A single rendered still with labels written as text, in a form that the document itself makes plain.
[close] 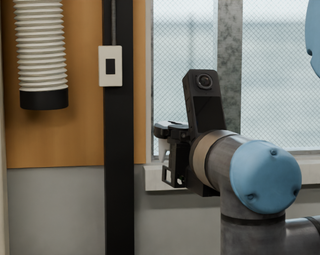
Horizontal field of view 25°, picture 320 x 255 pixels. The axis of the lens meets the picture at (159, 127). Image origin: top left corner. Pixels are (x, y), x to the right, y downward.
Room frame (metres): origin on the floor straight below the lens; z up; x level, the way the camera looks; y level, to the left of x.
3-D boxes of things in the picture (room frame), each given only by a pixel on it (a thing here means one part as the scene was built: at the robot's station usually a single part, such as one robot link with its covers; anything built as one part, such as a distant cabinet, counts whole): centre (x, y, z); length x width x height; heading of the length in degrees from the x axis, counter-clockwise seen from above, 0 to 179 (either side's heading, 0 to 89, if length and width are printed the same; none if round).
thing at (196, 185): (0.98, -0.06, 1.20); 0.12 x 0.08 x 0.09; 19
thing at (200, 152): (0.90, -0.08, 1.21); 0.08 x 0.05 x 0.08; 109
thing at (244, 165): (0.83, -0.11, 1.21); 0.11 x 0.08 x 0.09; 19
